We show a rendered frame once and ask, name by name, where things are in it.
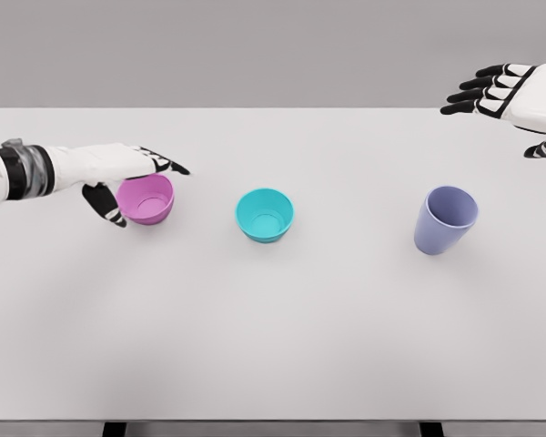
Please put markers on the teal bowl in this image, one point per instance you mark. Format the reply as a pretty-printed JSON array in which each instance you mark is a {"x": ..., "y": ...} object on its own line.
[{"x": 265, "y": 216}]

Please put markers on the pink bowl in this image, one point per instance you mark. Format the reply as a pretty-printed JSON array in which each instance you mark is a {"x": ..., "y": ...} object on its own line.
[{"x": 150, "y": 202}]

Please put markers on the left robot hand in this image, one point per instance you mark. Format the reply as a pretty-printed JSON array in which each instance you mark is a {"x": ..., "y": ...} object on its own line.
[{"x": 118, "y": 161}]

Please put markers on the lavender cup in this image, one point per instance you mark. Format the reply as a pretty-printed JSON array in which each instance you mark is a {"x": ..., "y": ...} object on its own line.
[{"x": 441, "y": 225}]

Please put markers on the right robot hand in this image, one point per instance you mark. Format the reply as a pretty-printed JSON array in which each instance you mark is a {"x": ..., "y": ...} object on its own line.
[{"x": 534, "y": 98}]

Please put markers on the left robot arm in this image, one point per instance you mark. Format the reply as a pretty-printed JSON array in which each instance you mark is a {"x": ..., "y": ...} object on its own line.
[{"x": 23, "y": 170}]

